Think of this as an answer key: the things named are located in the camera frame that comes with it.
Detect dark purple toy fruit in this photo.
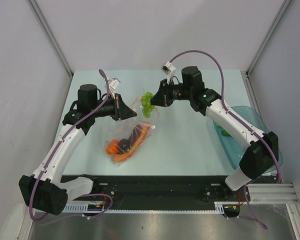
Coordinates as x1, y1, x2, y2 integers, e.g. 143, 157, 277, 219
117, 138, 131, 154

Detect aluminium frame profile right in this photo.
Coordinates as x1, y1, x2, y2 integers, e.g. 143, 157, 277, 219
242, 69, 300, 240

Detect white slotted cable duct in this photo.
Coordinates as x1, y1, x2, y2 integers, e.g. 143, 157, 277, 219
62, 202, 225, 215

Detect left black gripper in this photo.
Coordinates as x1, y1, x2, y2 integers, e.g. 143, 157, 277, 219
90, 93, 137, 121

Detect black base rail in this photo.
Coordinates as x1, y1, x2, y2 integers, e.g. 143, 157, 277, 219
74, 175, 251, 211

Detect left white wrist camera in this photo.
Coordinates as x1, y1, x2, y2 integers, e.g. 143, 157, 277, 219
107, 78, 121, 98

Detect clear zip top bag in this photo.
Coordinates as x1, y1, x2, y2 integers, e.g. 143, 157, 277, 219
104, 98, 160, 166

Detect green toy grapes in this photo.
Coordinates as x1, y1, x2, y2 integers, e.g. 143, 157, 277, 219
140, 89, 156, 119

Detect blue plastic food tray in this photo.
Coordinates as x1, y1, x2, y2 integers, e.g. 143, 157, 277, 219
213, 105, 270, 170

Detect orange toy pumpkin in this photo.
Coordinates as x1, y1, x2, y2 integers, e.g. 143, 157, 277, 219
105, 139, 119, 155

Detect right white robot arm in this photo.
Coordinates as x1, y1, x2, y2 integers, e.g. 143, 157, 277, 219
150, 62, 279, 201

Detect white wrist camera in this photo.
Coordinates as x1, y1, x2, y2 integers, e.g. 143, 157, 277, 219
161, 61, 176, 84
107, 78, 121, 98

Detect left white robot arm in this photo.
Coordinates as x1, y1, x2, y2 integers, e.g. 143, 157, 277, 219
18, 84, 137, 216

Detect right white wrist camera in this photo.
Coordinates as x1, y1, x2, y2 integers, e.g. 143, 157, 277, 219
161, 61, 176, 84

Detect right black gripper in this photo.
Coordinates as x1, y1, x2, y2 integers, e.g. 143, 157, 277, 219
148, 78, 192, 108

